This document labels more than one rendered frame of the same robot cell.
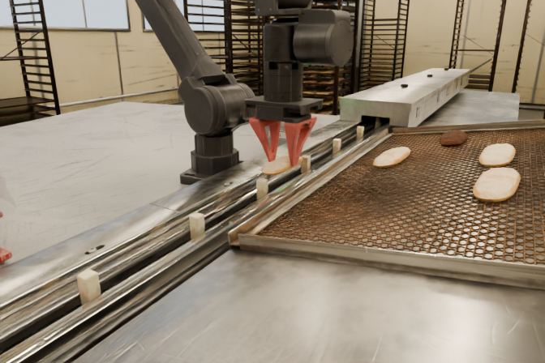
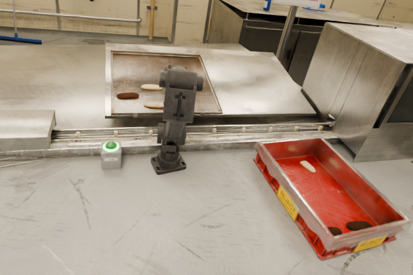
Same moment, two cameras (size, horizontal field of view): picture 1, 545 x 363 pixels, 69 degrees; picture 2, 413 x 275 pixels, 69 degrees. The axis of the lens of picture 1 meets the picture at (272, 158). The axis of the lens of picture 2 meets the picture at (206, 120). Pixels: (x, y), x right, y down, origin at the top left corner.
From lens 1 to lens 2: 1.60 m
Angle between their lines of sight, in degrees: 119
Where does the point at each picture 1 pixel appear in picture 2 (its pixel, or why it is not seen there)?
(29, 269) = (252, 137)
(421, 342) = (225, 91)
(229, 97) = not seen: hidden behind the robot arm
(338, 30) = not seen: hidden behind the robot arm
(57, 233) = (239, 165)
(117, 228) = (232, 138)
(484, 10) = not seen: outside the picture
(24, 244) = (249, 166)
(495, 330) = (220, 87)
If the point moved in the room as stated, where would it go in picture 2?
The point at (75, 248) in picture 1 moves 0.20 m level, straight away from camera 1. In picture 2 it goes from (242, 137) to (235, 166)
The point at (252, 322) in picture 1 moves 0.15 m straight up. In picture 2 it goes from (233, 102) to (239, 75)
